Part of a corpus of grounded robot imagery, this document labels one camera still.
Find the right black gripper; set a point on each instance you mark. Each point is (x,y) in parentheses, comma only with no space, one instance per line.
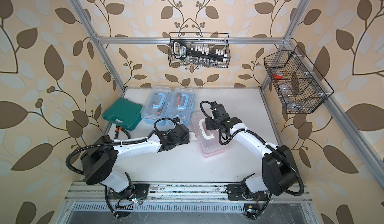
(209,123)

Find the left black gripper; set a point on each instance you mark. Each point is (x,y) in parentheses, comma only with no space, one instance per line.
(186,138)

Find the pink toolbox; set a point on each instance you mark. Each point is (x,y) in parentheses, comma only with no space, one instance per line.
(208,140)

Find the blue toolbox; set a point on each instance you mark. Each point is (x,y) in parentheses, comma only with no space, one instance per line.
(158,99)
(185,109)

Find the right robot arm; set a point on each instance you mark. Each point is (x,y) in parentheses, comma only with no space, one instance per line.
(279,170)

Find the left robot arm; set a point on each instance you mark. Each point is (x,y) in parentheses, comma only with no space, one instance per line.
(96,162)

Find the orange screwdriver far box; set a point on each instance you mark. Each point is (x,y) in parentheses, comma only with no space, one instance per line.
(179,98)

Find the green tool case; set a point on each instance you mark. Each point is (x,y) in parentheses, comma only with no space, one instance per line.
(124,113)

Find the black socket set holder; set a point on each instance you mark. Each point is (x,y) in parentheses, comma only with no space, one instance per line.
(186,51)

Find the back wire basket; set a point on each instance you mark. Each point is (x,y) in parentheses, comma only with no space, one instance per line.
(214,40)

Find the wire basket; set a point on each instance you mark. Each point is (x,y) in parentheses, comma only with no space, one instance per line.
(304,87)
(214,40)

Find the right wire basket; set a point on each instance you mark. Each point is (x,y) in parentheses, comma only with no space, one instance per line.
(304,87)

